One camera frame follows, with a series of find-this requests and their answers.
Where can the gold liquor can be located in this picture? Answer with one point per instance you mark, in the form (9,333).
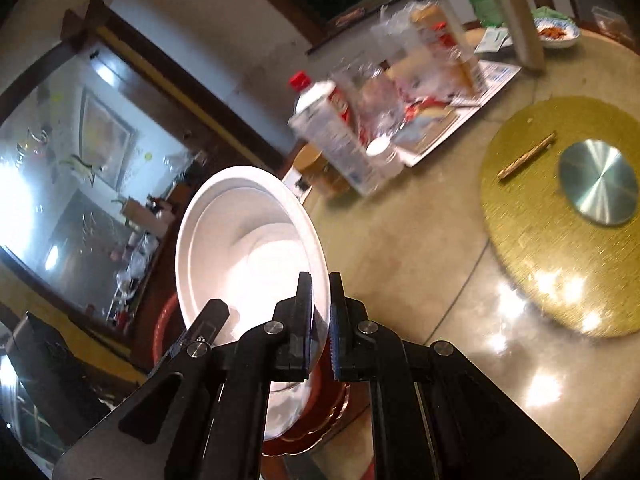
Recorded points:
(442,45)

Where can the red flat packet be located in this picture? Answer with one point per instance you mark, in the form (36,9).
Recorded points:
(350,17)

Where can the green cloth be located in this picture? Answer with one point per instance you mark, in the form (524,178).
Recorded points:
(550,12)

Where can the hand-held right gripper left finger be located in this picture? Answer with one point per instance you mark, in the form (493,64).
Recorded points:
(295,320)

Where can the steel thermos flask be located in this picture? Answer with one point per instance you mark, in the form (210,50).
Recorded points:
(520,20)

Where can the clear plastic food container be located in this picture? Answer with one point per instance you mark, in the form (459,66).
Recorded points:
(612,22)

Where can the wooden stick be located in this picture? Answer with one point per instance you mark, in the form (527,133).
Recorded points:
(527,155)

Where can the large wall mirror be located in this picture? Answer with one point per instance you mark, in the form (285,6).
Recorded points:
(75,185)

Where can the small white jar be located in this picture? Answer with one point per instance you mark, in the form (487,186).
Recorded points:
(382,152)

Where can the gold glitter turntable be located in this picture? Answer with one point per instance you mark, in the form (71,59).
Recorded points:
(540,220)

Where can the round metal turntable disc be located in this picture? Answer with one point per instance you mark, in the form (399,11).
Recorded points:
(595,180)

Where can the white bottle with red cap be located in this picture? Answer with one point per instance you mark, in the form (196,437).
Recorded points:
(312,95)

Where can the gold lidded jar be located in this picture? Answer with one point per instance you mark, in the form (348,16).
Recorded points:
(312,172)

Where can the blue patterned plate with food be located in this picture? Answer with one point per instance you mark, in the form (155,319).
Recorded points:
(556,34)

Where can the printed paper leaflet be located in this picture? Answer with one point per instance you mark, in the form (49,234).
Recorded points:
(500,75)

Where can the flat book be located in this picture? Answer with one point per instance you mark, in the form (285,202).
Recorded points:
(435,130)

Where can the red glass plate with label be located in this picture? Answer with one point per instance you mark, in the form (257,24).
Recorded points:
(162,330)

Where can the clear plastic bag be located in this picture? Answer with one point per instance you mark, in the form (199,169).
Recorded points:
(400,30)

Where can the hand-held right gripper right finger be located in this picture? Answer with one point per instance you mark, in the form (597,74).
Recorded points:
(342,330)

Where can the clear labelled flat bottle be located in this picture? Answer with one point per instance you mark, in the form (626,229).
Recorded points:
(340,150)

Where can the large white foam bowl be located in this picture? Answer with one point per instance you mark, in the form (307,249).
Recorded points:
(240,240)

